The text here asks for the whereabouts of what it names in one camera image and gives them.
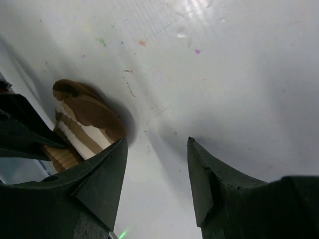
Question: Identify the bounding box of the brown striped sock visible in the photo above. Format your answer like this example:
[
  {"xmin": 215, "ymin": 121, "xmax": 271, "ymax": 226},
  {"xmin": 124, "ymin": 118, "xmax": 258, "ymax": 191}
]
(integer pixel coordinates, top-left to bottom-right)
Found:
[{"xmin": 42, "ymin": 79, "xmax": 126, "ymax": 172}]

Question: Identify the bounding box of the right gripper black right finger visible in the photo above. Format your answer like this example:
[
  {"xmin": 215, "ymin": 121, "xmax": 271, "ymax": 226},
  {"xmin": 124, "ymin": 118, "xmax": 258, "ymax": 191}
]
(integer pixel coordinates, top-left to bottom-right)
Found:
[{"xmin": 187, "ymin": 137, "xmax": 319, "ymax": 239}]

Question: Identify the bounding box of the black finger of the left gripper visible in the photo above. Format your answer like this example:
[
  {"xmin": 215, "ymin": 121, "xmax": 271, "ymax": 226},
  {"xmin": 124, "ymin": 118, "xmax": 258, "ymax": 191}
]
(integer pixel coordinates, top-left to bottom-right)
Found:
[{"xmin": 0, "ymin": 93, "xmax": 67, "ymax": 161}]

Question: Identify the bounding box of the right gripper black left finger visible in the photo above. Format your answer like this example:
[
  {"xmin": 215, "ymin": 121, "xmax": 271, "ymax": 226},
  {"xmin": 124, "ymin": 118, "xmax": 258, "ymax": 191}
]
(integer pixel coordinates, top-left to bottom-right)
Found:
[{"xmin": 0, "ymin": 138, "xmax": 128, "ymax": 239}]

